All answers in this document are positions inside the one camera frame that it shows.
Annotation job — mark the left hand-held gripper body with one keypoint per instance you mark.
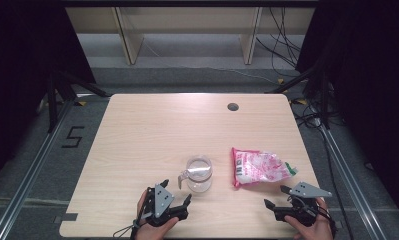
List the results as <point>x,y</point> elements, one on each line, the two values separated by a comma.
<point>161,200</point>

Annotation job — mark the yellow tape marker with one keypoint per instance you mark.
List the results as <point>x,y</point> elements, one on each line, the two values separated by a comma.
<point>82,103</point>
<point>301,101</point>
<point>281,81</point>

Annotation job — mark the person's left hand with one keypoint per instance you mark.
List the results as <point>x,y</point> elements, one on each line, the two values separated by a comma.
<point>152,230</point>

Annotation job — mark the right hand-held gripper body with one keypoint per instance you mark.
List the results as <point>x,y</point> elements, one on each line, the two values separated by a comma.
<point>307,190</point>

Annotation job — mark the black metal stand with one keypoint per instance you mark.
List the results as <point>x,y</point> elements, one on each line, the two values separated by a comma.
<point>52,106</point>
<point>325,106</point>

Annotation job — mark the black tape strip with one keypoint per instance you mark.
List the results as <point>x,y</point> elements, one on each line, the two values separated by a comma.
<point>68,217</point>

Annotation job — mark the person's right hand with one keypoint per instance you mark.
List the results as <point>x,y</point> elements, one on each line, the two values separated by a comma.
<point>315,231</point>

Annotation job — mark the pink and white plastic bag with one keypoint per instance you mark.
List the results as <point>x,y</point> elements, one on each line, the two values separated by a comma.
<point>257,168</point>

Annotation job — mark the aluminium floor rail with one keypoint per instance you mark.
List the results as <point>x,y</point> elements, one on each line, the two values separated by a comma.
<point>30,170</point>
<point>347,176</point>

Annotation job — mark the black curtain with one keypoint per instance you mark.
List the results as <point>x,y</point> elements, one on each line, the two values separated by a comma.
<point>20,66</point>
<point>370,83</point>

